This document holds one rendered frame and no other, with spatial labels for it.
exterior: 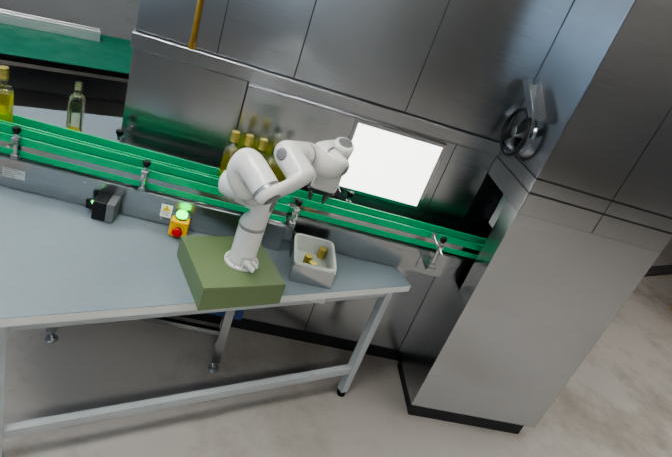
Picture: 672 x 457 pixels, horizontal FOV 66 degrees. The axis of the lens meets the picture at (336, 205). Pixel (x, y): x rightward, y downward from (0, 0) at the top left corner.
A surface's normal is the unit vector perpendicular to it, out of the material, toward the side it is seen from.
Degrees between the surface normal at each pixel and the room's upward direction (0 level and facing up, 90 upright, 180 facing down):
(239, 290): 90
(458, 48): 90
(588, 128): 90
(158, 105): 90
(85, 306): 0
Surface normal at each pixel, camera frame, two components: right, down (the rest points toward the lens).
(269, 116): 0.06, 0.47
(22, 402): 0.31, -0.84
